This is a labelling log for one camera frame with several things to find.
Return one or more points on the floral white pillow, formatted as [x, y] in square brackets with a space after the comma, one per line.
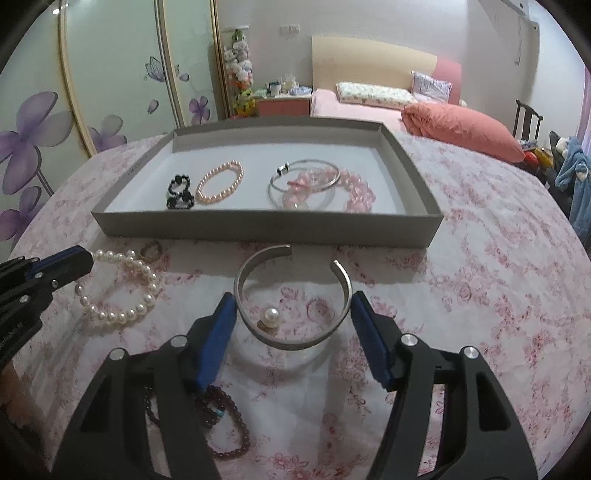
[374, 95]

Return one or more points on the flower pattern wardrobe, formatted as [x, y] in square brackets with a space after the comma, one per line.
[82, 77]

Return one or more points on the cream pink headboard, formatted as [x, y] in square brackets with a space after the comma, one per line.
[343, 59]

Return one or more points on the pearl pendant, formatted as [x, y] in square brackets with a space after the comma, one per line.
[269, 320]

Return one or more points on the blue clothes pile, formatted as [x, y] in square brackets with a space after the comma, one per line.
[569, 183]

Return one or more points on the white mug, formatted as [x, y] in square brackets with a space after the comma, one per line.
[275, 88]

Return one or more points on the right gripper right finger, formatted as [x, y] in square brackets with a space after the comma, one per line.
[481, 436]

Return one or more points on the purple patterned pillow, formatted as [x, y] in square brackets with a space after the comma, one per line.
[427, 89]

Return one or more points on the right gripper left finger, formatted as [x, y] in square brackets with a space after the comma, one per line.
[107, 436]

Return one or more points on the dark wooden chair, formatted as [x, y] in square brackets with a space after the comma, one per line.
[527, 122]

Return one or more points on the grey cardboard tray box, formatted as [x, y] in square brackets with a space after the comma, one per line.
[212, 182]

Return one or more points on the thin silver bangle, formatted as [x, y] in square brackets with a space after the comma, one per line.
[309, 175]

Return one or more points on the plush toy stack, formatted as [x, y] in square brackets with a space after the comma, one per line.
[239, 75]

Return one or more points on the pink nightstand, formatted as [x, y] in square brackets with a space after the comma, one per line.
[284, 106]

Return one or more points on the salmon orange pillow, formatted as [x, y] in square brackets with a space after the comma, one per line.
[463, 127]

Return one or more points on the floral pink bedspread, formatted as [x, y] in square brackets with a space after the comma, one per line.
[504, 273]

